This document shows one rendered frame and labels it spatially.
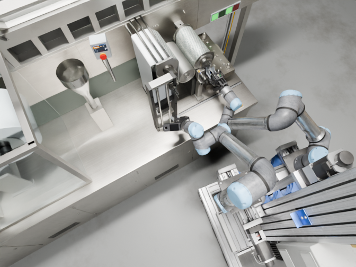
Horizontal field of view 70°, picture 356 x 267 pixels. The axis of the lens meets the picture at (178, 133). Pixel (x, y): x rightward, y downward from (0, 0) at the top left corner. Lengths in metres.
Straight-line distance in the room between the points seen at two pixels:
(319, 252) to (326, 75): 2.46
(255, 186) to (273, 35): 2.77
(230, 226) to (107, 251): 1.25
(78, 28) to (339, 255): 1.75
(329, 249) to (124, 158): 1.24
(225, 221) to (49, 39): 1.53
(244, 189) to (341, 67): 2.79
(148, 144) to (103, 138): 0.32
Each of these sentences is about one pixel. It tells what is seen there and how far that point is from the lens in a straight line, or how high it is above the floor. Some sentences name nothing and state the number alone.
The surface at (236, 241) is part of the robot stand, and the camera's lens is 1.84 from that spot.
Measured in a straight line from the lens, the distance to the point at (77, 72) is 1.47.
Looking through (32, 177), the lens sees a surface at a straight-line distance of 1.42.
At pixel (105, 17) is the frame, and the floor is 1.46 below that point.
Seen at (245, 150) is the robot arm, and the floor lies 1.36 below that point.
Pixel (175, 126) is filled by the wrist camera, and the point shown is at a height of 1.19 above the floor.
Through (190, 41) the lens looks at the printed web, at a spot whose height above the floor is 1.31.
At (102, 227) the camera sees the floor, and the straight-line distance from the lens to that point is 2.65.
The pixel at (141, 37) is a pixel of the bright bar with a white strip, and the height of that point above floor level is 1.46.
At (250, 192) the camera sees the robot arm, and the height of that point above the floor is 1.46.
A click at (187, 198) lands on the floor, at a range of 2.57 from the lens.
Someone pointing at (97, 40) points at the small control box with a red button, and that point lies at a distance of 1.18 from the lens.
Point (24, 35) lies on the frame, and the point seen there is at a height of 1.61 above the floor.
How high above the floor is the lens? 2.55
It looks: 68 degrees down
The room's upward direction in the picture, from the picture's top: 1 degrees counter-clockwise
